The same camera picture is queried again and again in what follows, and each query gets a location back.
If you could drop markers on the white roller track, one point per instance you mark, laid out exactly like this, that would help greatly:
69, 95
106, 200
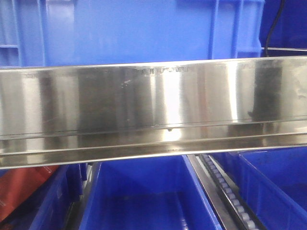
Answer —
237, 208

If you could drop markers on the large light blue crate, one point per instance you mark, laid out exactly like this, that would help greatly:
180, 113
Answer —
38, 33

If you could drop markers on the red cardboard box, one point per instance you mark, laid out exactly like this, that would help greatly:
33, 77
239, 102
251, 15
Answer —
17, 185

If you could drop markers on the dark blue upper bin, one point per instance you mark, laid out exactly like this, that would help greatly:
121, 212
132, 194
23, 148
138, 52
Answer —
283, 30

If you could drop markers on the stainless steel shelf rail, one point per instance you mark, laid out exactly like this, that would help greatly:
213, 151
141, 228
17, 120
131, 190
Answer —
76, 114

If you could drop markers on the steel divider rail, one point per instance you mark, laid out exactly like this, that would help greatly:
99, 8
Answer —
77, 210

